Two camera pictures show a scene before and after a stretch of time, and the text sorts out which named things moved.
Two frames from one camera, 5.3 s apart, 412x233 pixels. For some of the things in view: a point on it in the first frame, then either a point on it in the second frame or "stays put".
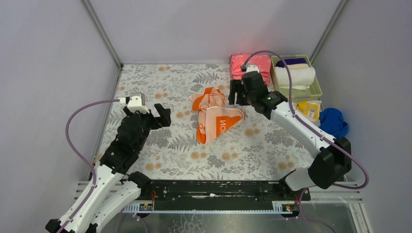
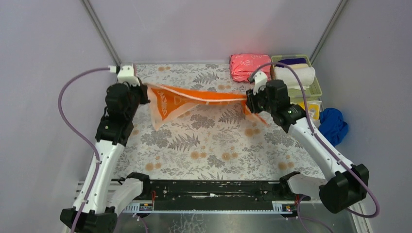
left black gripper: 154,116 to 141,93
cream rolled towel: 298,65 stays put
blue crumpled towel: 332,121 stays put
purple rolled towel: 291,61 stays put
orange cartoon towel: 214,119 to 168,105
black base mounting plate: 219,194 stays put
